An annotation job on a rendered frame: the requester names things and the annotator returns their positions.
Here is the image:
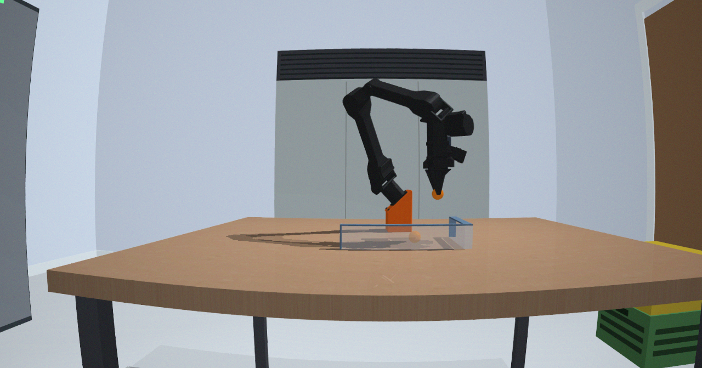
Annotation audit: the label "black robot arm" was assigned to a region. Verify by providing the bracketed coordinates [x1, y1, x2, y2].
[342, 78, 474, 206]

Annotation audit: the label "low clear walls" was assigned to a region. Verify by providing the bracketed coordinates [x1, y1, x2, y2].
[341, 225, 473, 250]

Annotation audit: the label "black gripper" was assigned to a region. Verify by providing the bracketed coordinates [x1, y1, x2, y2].
[423, 137, 455, 195]

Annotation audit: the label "orange ball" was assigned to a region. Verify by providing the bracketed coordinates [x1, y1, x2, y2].
[432, 189, 444, 200]

